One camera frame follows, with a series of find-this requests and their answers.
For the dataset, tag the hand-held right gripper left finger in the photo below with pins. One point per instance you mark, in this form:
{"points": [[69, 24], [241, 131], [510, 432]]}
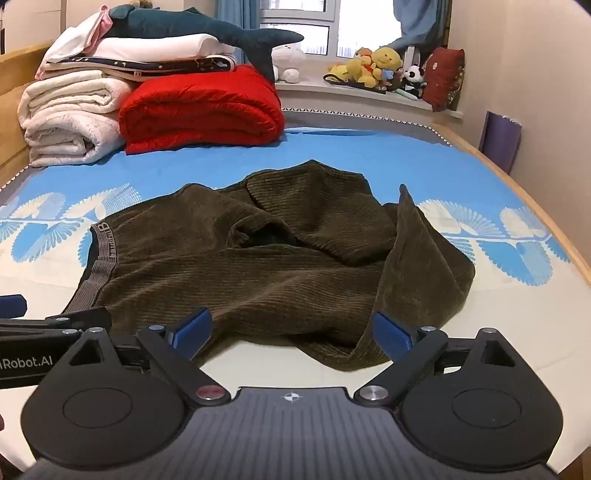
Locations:
{"points": [[191, 330]]}

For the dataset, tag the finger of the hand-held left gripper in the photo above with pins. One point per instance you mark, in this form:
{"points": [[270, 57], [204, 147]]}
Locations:
{"points": [[11, 307], [83, 318]]}

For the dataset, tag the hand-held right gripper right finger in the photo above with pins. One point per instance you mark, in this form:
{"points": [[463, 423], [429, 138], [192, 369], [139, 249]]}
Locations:
{"points": [[391, 336]]}

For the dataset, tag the white folded quilt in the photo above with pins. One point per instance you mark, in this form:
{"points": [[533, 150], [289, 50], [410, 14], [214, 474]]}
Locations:
{"points": [[69, 115]]}

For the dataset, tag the red folded quilt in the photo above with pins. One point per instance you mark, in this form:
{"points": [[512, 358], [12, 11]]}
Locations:
{"points": [[203, 110]]}

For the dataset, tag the mattress with patterned trim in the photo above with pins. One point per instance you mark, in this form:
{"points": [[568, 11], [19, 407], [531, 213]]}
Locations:
{"points": [[369, 114]]}

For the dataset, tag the purple board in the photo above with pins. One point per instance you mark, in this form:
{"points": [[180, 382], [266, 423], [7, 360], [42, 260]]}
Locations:
{"points": [[501, 141]]}

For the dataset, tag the white window sill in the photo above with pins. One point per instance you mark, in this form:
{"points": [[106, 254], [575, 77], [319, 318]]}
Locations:
{"points": [[332, 94]]}

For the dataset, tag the panda plush toy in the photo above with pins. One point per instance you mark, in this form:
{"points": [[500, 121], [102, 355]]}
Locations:
{"points": [[414, 76]]}

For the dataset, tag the red cushion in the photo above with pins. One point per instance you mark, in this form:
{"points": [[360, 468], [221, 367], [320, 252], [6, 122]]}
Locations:
{"points": [[444, 78]]}

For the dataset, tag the navy patterned folded blanket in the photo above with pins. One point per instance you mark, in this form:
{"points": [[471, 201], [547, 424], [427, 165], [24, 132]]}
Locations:
{"points": [[175, 65]]}

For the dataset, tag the yellow and orange plush toy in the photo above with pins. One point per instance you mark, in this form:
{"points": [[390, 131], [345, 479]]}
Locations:
{"points": [[355, 69]]}

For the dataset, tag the white and pink folded cloth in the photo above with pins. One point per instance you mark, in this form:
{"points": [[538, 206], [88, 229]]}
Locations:
{"points": [[78, 39]]}

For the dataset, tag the yellow bear plush toy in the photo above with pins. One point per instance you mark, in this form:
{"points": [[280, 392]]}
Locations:
{"points": [[387, 57]]}

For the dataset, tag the white folded blanket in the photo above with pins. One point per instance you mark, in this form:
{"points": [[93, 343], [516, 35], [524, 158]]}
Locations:
{"points": [[161, 47]]}

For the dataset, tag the white plush toy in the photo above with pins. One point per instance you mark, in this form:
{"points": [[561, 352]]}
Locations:
{"points": [[288, 57]]}

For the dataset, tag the blue shark plush toy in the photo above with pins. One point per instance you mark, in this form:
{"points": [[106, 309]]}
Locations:
{"points": [[184, 23]]}

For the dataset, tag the blue curtain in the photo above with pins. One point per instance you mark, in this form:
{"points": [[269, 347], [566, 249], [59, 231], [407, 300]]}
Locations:
{"points": [[422, 21], [238, 11]]}

